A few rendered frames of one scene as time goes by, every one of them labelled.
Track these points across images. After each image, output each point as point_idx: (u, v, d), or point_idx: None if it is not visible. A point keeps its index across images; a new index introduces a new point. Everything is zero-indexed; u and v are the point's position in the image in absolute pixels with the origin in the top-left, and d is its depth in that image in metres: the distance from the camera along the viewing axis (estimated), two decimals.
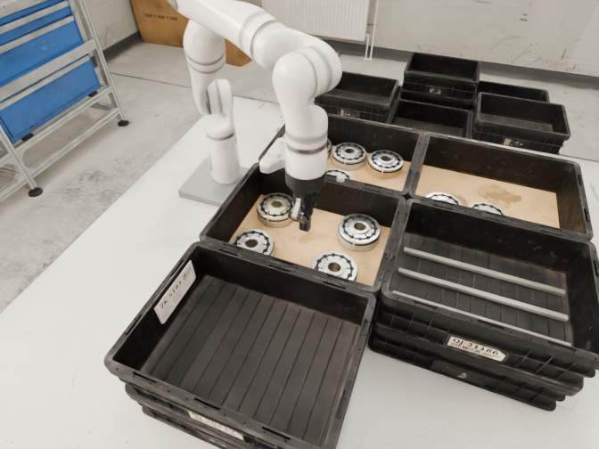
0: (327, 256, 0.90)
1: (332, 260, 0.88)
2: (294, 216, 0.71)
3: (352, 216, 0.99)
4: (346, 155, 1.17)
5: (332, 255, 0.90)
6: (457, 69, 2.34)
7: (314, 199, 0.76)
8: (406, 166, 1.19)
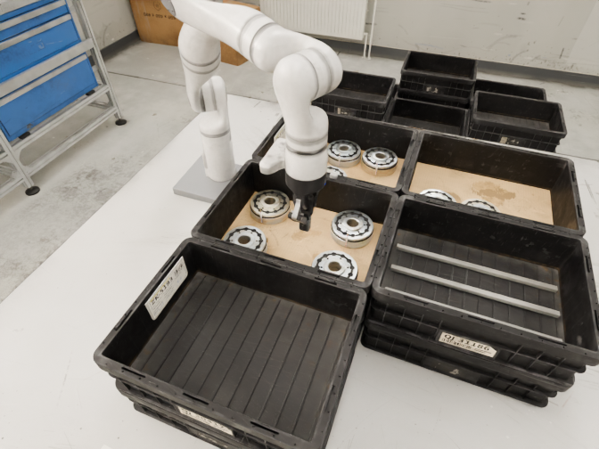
0: (328, 255, 0.89)
1: (332, 259, 0.87)
2: (294, 217, 0.71)
3: (346, 213, 0.99)
4: (340, 152, 1.17)
5: (332, 254, 0.90)
6: (455, 68, 2.34)
7: (314, 199, 0.76)
8: (400, 163, 1.18)
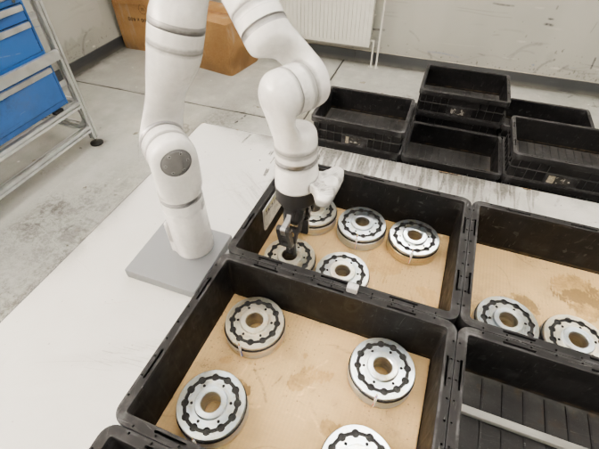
0: (346, 434, 0.55)
1: (353, 448, 0.53)
2: None
3: (370, 343, 0.64)
4: (358, 229, 0.82)
5: (352, 431, 0.55)
6: (481, 85, 2.00)
7: None
8: (441, 242, 0.84)
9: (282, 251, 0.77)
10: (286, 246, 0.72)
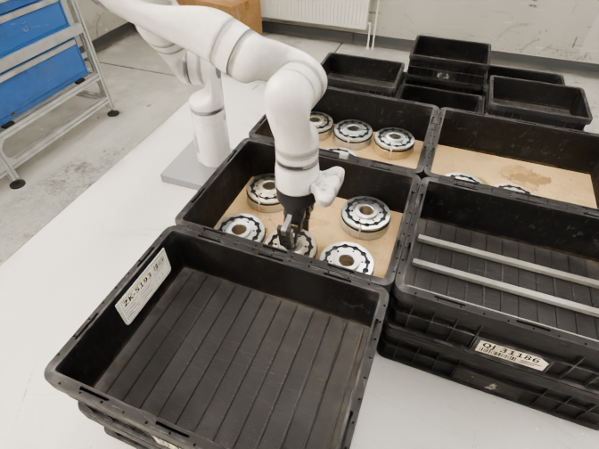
0: (338, 247, 0.75)
1: (343, 252, 0.73)
2: None
3: (357, 199, 0.85)
4: (349, 133, 1.03)
5: (342, 246, 0.76)
6: (466, 53, 2.20)
7: None
8: (417, 145, 1.05)
9: None
10: (287, 246, 0.72)
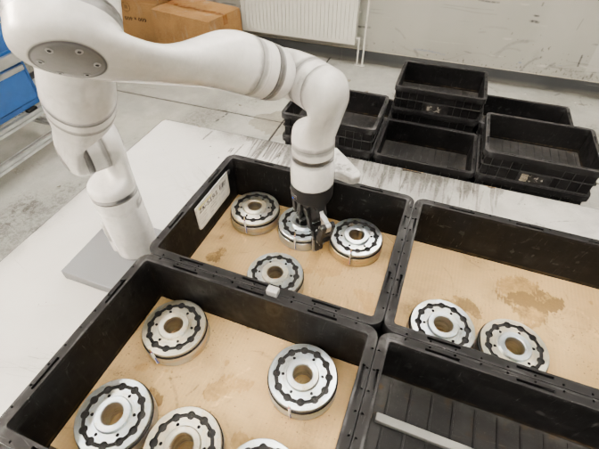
0: None
1: None
2: None
3: (293, 349, 0.60)
4: (298, 228, 0.78)
5: (260, 445, 0.51)
6: (460, 81, 1.96)
7: (307, 219, 0.72)
8: (387, 242, 0.80)
9: (170, 440, 0.51)
10: (325, 240, 0.72)
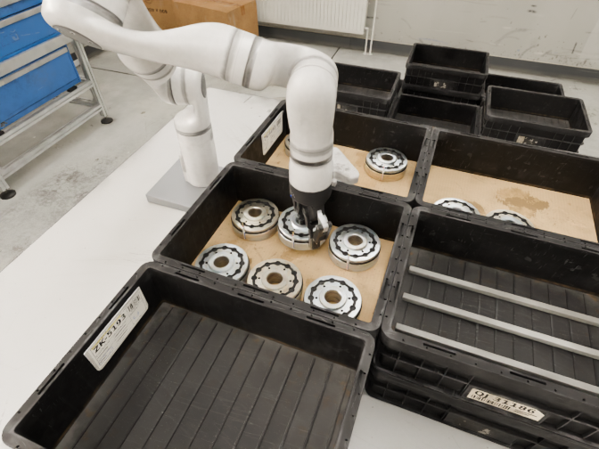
0: (324, 281, 0.72)
1: (330, 288, 0.70)
2: None
3: (347, 227, 0.81)
4: (297, 228, 0.78)
5: (330, 280, 0.72)
6: (463, 61, 2.17)
7: (305, 217, 0.73)
8: (410, 166, 1.01)
9: (266, 275, 0.72)
10: (322, 239, 0.73)
